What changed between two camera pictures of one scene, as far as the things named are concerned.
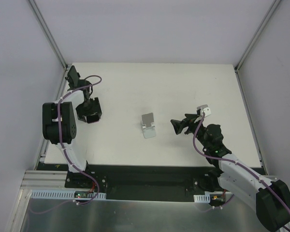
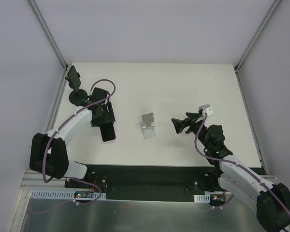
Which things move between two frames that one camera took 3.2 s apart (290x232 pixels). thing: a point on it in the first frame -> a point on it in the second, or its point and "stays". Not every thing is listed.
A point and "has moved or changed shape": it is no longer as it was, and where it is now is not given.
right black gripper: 188,123 stays
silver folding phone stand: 149,129 stays
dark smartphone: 92,118 has moved or changed shape
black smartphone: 73,77 stays
